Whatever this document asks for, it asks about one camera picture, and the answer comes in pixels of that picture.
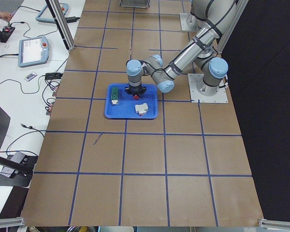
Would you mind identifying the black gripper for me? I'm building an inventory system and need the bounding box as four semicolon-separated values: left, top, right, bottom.
125;86;147;96

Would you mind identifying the aluminium frame post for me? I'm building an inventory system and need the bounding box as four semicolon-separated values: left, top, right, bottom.
45;0;74;51

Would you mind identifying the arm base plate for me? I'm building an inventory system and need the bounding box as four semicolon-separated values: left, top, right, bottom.
179;13;198;32
188;73;229;103

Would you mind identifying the person hand far left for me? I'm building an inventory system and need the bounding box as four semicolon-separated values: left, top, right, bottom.
0;12;13;21

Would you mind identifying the wire basket shelf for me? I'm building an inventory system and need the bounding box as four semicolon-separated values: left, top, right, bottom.
119;0;150;9

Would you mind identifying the blue plastic tray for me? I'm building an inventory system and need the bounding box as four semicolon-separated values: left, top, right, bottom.
104;83;158;120

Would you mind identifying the aluminium rail bottom left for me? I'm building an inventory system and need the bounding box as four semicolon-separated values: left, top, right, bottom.
0;217;25;228

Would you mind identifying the far teach pendant tablet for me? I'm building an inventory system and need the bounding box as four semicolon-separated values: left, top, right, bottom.
36;3;71;24

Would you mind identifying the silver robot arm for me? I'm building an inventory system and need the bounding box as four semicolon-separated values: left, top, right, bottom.
125;24;229;99
191;0;236;34

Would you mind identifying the aluminium rail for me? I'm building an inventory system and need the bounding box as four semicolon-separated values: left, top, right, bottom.
0;217;25;228
258;218;290;230

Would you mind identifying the near teach pendant tablet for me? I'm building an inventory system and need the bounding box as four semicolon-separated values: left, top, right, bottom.
18;36;49;68

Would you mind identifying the black power adapter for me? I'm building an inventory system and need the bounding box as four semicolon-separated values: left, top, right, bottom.
45;72;63;80

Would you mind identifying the teach pendant tablet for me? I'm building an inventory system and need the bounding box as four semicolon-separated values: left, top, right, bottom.
18;36;49;68
36;3;71;24

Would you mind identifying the small remote control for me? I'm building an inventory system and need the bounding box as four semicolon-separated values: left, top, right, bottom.
25;72;38;82

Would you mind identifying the black device on desk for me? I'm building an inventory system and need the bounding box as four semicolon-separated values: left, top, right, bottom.
0;26;15;43

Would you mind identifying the white grey circuit breaker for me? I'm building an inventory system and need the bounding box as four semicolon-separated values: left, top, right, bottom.
135;103;148;116

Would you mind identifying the aluminium rail bottom right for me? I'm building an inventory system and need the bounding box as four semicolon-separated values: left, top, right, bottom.
258;218;290;230

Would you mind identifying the green terminal block component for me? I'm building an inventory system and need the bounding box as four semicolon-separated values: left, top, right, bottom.
111;87;118;105

